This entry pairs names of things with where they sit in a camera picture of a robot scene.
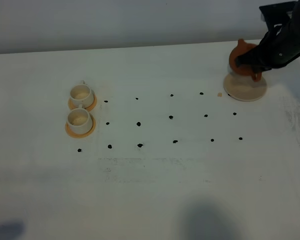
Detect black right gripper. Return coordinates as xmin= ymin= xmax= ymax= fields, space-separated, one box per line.
xmin=233 ymin=1 xmax=300 ymax=74

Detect brown clay teapot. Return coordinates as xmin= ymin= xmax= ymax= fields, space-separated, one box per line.
xmin=228 ymin=38 xmax=262 ymax=82

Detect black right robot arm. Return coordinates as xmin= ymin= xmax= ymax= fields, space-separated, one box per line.
xmin=230 ymin=0 xmax=300 ymax=74

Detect cream round teapot coaster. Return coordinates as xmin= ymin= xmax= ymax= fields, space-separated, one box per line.
xmin=223 ymin=73 xmax=268 ymax=102

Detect white far teacup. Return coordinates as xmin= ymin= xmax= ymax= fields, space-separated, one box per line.
xmin=69 ymin=81 xmax=95 ymax=108

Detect white teacup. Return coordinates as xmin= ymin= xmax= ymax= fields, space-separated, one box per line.
xmin=69 ymin=81 xmax=95 ymax=108
xmin=67 ymin=105 xmax=93 ymax=134

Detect white near teacup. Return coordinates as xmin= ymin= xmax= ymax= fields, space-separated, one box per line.
xmin=67 ymin=105 xmax=93 ymax=134

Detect orange far cup coaster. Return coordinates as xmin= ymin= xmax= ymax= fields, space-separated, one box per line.
xmin=67 ymin=93 xmax=97 ymax=112

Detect orange cup coaster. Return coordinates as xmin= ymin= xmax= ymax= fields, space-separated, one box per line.
xmin=67 ymin=93 xmax=97 ymax=112
xmin=65 ymin=115 xmax=97 ymax=139

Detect orange near cup coaster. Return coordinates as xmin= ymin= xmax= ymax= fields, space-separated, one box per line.
xmin=65 ymin=115 xmax=97 ymax=139

